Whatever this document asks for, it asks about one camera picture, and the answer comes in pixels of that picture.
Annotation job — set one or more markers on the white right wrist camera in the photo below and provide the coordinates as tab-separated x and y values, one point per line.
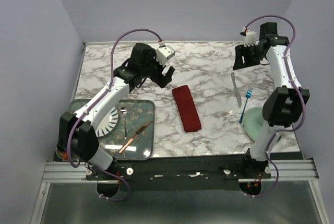
250	37

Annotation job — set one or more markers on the dark red cloth napkin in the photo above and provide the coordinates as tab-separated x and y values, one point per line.
186	108

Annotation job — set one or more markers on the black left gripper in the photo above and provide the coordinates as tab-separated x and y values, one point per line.
163	80

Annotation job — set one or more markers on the blue handled fork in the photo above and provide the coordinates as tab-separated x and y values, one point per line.
248	95

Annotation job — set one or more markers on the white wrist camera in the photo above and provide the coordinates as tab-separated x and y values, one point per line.
250	37
164	53

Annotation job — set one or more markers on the teal floral serving tray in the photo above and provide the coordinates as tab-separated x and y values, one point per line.
127	131

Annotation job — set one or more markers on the aluminium frame rail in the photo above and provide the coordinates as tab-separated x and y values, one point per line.
283	170

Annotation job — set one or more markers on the black and orange cup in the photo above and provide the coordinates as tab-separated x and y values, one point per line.
62	155

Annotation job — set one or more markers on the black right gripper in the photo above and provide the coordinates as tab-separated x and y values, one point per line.
240	51

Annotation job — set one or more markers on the silver table knife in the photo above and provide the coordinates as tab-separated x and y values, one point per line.
237	94

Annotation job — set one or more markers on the blue striped white plate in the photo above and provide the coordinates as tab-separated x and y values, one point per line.
108	123

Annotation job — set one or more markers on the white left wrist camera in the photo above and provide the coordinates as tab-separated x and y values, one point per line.
164	53

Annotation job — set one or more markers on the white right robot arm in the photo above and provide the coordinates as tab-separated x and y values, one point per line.
286	103

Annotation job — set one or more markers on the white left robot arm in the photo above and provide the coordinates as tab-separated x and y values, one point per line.
77	131

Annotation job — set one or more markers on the rose gold knife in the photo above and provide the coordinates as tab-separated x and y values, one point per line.
135	135

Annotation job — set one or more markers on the light green plate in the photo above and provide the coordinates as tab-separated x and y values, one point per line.
255	126

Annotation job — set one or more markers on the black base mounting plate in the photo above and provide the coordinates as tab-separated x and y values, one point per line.
183	173

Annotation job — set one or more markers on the silver spoon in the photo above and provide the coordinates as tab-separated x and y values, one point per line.
124	112

